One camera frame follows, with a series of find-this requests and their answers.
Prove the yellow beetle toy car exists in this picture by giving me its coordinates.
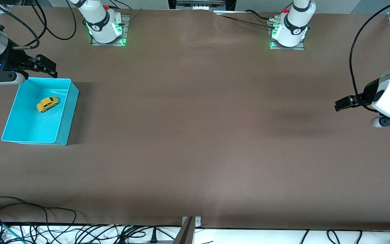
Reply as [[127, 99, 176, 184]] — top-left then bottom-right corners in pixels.
[[36, 96, 60, 113]]

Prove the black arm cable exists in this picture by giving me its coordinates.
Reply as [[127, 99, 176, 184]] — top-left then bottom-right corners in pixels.
[[349, 0, 390, 112], [0, 0, 48, 50], [29, 0, 77, 40]]

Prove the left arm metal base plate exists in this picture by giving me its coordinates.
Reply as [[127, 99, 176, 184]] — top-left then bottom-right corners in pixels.
[[269, 19, 305, 50]]

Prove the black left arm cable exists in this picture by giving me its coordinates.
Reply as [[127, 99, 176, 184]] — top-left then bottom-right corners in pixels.
[[349, 0, 390, 112]]

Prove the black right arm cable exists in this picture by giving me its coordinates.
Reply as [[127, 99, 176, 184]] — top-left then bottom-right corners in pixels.
[[29, 0, 77, 40], [0, 0, 48, 50]]

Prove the black and silver equipment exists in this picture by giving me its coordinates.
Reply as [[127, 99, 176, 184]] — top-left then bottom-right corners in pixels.
[[168, 0, 237, 11]]

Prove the metal table edge bracket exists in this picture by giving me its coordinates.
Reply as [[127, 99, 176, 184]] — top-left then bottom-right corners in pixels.
[[181, 216, 202, 228]]

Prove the grey metal post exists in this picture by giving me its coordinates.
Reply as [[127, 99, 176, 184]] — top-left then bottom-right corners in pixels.
[[172, 217, 194, 244]]

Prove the turquoise plastic bin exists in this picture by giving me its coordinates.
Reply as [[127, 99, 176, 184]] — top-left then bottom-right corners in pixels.
[[1, 77, 80, 146]]

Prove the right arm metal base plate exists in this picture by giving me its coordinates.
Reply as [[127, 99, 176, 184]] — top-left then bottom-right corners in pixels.
[[91, 14, 130, 46]]

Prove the black base cable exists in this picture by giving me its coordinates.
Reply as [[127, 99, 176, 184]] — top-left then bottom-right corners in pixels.
[[109, 0, 142, 26], [214, 13, 277, 29], [244, 9, 275, 21]]

